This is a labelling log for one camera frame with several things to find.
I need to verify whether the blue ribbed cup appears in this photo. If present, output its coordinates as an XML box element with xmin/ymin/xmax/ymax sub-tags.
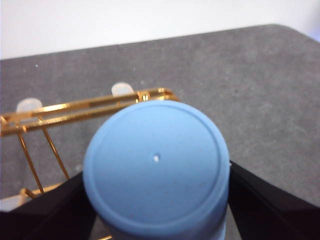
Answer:
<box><xmin>82</xmin><ymin>99</ymin><xmax>231</xmax><ymax>240</ymax></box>

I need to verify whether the gold wire cup rack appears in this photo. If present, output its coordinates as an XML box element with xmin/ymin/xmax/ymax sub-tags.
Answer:
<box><xmin>0</xmin><ymin>82</ymin><xmax>181</xmax><ymax>240</ymax></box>

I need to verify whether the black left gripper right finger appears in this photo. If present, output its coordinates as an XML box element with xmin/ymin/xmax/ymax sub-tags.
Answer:
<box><xmin>226</xmin><ymin>159</ymin><xmax>320</xmax><ymax>240</ymax></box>

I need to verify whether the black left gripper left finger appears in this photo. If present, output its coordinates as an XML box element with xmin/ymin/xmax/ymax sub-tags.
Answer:
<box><xmin>0</xmin><ymin>171</ymin><xmax>98</xmax><ymax>240</ymax></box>

